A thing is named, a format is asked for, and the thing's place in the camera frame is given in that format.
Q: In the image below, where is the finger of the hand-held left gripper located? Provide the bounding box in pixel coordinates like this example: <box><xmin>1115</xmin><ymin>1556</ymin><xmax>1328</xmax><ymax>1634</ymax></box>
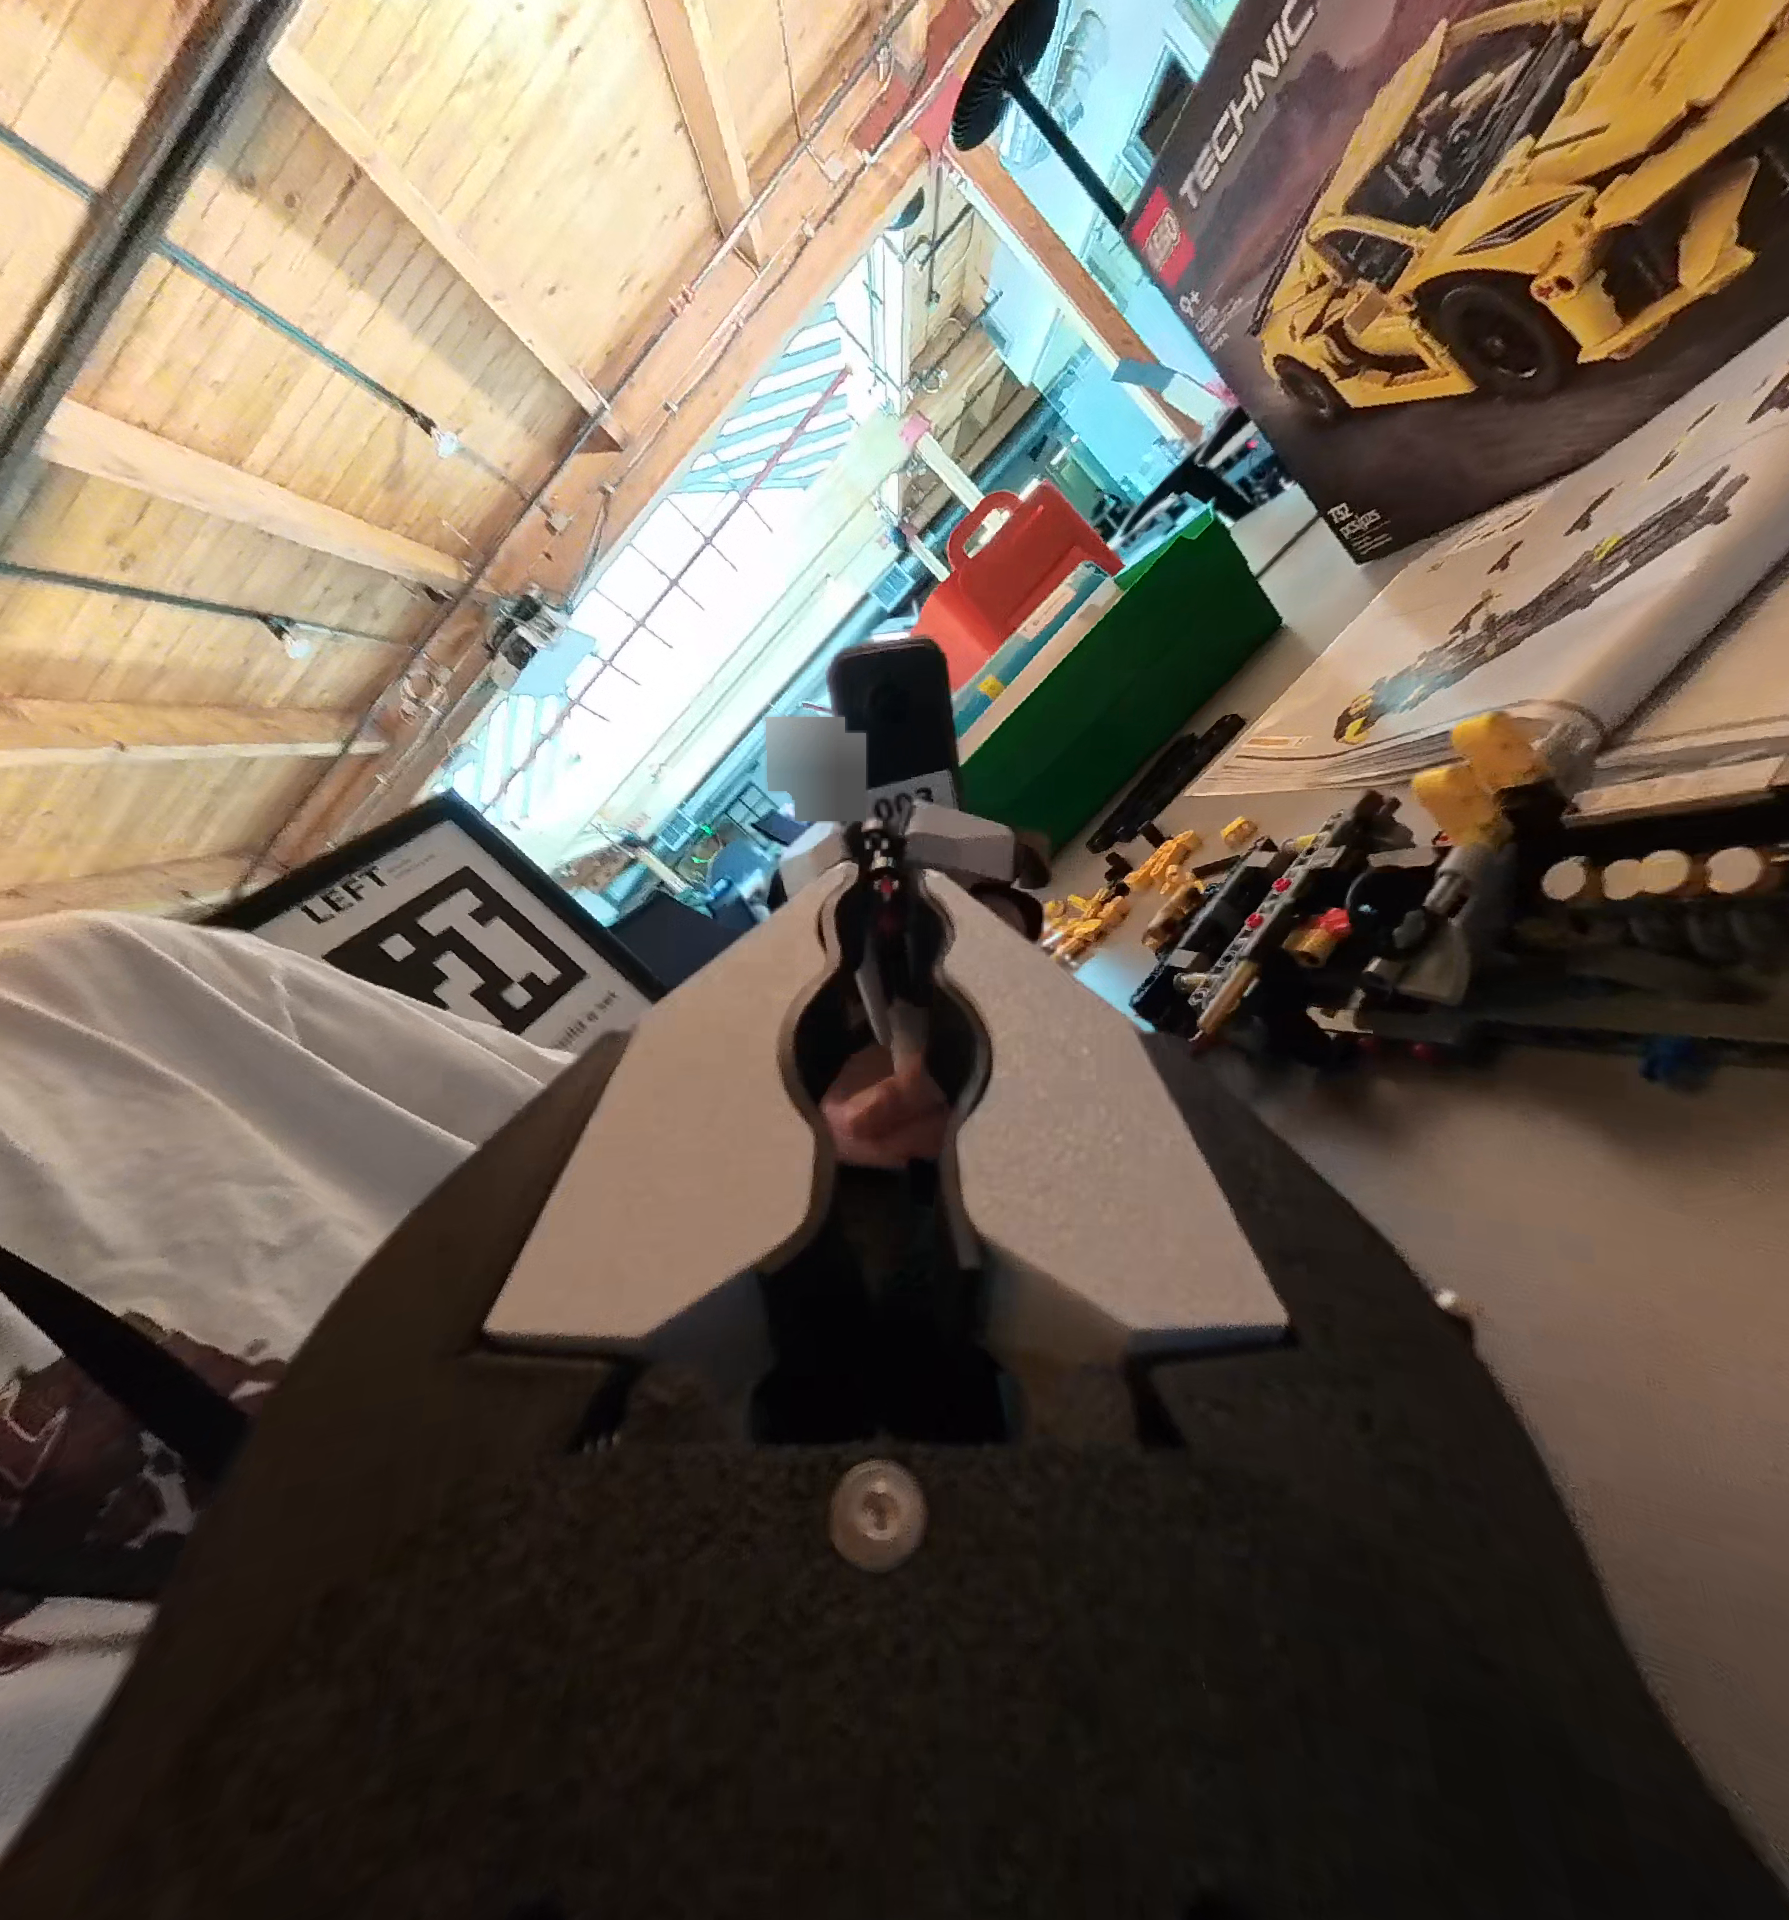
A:
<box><xmin>910</xmin><ymin>798</ymin><xmax>1058</xmax><ymax>893</ymax></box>
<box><xmin>772</xmin><ymin>823</ymin><xmax>858</xmax><ymax>909</ymax></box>

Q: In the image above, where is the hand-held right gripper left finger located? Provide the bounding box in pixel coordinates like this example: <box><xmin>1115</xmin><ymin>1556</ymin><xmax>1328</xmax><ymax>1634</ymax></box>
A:
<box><xmin>479</xmin><ymin>867</ymin><xmax>870</xmax><ymax>1362</ymax></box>

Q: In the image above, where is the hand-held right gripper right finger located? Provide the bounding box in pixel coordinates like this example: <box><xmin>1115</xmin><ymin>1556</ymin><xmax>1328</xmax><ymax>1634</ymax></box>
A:
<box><xmin>910</xmin><ymin>867</ymin><xmax>1291</xmax><ymax>1362</ymax></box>

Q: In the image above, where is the pile of yellow lego pieces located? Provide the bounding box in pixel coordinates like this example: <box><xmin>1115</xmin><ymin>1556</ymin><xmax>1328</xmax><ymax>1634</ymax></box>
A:
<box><xmin>1042</xmin><ymin>814</ymin><xmax>1213</xmax><ymax>960</ymax></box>

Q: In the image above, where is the stack of black lego beams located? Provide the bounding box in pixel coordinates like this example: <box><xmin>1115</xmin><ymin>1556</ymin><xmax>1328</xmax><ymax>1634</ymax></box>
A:
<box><xmin>1087</xmin><ymin>713</ymin><xmax>1248</xmax><ymax>850</ymax></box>

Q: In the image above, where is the lego car chassis model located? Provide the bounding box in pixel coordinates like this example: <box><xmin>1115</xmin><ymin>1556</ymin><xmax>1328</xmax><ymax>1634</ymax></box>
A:
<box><xmin>1132</xmin><ymin>707</ymin><xmax>1789</xmax><ymax>1085</ymax></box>

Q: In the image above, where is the yellow toy car set box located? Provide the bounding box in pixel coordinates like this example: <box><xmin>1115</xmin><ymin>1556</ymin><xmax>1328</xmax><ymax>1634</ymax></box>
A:
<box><xmin>1120</xmin><ymin>0</ymin><xmax>1789</xmax><ymax>564</ymax></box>

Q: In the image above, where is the person's left hand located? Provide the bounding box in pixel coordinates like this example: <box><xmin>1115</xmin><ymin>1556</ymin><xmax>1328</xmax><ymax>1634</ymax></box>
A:
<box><xmin>815</xmin><ymin>1040</ymin><xmax>973</xmax><ymax>1172</ymax></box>

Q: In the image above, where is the light blue plastic bag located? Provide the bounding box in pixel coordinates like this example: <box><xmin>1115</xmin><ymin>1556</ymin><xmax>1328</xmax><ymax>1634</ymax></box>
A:
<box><xmin>944</xmin><ymin>578</ymin><xmax>1120</xmax><ymax>735</ymax></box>

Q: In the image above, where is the green plastic bin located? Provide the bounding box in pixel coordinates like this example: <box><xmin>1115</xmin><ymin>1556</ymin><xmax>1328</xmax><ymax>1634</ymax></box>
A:
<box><xmin>958</xmin><ymin>511</ymin><xmax>1281</xmax><ymax>856</ymax></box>

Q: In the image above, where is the black white marker card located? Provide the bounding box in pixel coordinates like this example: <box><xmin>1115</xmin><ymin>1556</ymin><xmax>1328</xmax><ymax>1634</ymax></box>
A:
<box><xmin>198</xmin><ymin>788</ymin><xmax>670</xmax><ymax>1048</ymax></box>

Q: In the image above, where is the white ceiling projector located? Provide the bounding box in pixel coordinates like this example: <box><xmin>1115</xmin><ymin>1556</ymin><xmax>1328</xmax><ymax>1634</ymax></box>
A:
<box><xmin>487</xmin><ymin>590</ymin><xmax>598</xmax><ymax>675</ymax></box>

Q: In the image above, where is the black disc-top stand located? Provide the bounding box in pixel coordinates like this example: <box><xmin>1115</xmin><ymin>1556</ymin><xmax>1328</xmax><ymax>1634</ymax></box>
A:
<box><xmin>951</xmin><ymin>0</ymin><xmax>1213</xmax><ymax>402</ymax></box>

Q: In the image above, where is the open instruction booklet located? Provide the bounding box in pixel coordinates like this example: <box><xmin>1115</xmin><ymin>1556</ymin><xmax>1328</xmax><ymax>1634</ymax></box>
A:
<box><xmin>1184</xmin><ymin>353</ymin><xmax>1789</xmax><ymax>793</ymax></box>

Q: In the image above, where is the black neck strap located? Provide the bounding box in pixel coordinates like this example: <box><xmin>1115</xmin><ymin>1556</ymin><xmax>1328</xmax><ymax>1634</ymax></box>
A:
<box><xmin>0</xmin><ymin>1205</ymin><xmax>255</xmax><ymax>1598</ymax></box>

